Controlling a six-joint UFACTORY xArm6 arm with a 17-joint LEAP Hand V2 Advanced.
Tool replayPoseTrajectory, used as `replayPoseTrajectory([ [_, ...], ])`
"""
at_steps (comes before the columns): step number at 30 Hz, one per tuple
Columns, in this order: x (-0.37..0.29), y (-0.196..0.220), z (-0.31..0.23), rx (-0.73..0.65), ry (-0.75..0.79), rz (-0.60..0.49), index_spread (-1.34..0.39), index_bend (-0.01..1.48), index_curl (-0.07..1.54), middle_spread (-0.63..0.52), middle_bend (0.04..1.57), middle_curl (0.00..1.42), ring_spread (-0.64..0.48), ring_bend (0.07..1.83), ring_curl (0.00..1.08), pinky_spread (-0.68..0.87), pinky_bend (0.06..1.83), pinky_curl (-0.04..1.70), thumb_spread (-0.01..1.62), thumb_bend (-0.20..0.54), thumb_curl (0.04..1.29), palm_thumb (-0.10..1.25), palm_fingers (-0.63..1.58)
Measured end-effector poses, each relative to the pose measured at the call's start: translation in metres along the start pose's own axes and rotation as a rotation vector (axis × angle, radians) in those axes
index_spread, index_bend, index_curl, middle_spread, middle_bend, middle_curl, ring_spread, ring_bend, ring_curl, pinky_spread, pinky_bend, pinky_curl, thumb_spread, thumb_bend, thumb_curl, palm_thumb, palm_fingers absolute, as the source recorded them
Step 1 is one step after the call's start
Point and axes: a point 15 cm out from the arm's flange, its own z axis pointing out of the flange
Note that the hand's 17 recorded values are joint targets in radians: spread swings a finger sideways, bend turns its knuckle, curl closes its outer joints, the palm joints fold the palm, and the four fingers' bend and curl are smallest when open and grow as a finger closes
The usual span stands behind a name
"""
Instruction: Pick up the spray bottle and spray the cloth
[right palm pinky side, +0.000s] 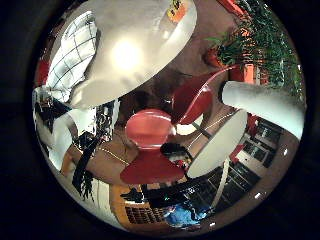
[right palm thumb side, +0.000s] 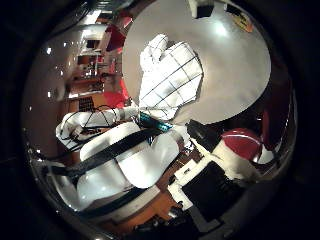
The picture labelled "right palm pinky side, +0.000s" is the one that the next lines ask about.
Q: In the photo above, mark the yellow orange spray bottle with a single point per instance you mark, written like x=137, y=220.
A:
x=176, y=11

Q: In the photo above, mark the white checkered cloth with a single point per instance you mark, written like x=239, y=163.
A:
x=71, y=56

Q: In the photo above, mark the dark shelf unit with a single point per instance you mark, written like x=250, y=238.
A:
x=253, y=156

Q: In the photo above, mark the green potted plant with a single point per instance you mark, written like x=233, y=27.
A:
x=263, y=43

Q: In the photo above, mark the round white side table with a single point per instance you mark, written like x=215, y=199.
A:
x=218, y=145

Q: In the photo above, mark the red chair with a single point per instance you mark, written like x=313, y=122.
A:
x=151, y=168
x=191, y=98

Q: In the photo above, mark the person in blue top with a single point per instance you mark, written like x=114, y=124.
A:
x=185, y=215

